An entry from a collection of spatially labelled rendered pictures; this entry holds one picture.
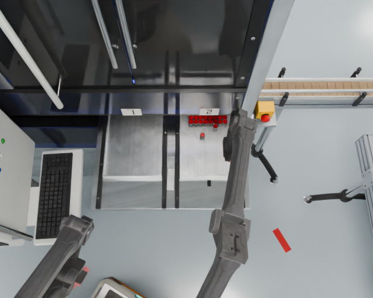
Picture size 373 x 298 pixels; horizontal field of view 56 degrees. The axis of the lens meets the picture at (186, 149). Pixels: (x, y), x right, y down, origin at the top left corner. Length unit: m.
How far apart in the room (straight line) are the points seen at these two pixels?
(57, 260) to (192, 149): 0.86
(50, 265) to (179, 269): 1.50
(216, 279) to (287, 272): 1.53
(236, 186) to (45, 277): 0.56
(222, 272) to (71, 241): 0.41
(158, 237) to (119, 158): 0.92
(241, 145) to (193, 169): 0.51
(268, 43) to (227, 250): 0.65
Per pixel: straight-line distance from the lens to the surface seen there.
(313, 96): 1.80
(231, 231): 0.98
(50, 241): 1.71
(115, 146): 1.66
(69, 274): 1.19
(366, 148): 2.24
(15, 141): 1.67
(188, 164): 1.60
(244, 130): 1.16
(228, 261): 0.95
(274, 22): 1.13
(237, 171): 1.07
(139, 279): 2.41
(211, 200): 1.56
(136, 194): 1.58
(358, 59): 3.28
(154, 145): 1.64
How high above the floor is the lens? 2.39
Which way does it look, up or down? 68 degrees down
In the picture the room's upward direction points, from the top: straight up
